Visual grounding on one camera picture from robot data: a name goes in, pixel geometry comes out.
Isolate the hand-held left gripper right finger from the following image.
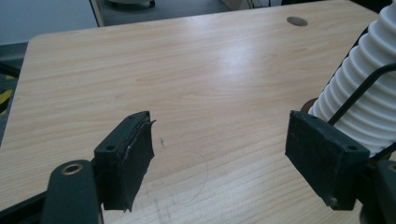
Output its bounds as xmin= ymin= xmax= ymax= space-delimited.
xmin=285 ymin=109 xmax=372 ymax=211

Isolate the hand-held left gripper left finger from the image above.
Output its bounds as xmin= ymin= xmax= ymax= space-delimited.
xmin=93 ymin=110 xmax=156 ymax=213

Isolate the stack of white coasters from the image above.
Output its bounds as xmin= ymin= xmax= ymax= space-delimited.
xmin=307 ymin=3 xmax=396 ymax=158

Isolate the yellow black striped object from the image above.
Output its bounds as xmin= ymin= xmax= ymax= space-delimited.
xmin=0 ymin=62 xmax=21 ymax=117

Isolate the grey round table grommet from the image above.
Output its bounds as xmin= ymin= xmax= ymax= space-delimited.
xmin=286 ymin=16 xmax=308 ymax=27

